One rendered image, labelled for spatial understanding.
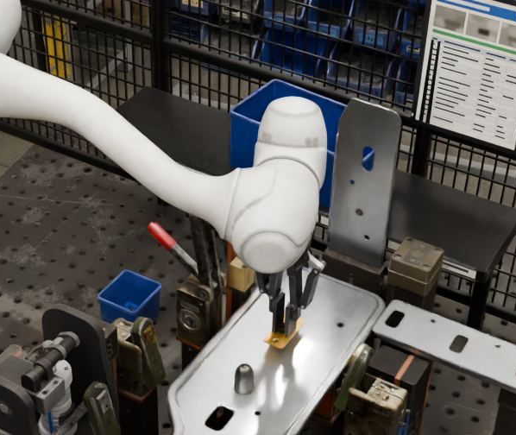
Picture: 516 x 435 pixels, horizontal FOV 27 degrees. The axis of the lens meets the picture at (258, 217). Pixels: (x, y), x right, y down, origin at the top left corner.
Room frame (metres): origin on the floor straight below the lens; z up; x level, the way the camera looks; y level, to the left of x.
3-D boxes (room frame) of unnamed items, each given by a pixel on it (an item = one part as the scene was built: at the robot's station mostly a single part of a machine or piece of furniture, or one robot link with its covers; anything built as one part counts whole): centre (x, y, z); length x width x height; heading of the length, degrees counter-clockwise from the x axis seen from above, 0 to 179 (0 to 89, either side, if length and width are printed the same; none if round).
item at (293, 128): (1.34, -0.05, 1.39); 0.13 x 0.11 x 0.16; 172
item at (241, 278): (1.47, 0.03, 0.88); 0.04 x 0.04 x 0.36; 62
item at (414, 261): (1.52, -0.29, 0.88); 0.08 x 0.08 x 0.36; 62
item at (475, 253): (1.82, -0.08, 1.01); 0.90 x 0.22 x 0.03; 62
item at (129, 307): (1.70, 0.26, 0.74); 0.11 x 0.10 x 0.09; 152
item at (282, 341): (1.35, -0.05, 1.02); 0.08 x 0.04 x 0.01; 152
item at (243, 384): (1.23, 0.01, 1.02); 0.03 x 0.03 x 0.07
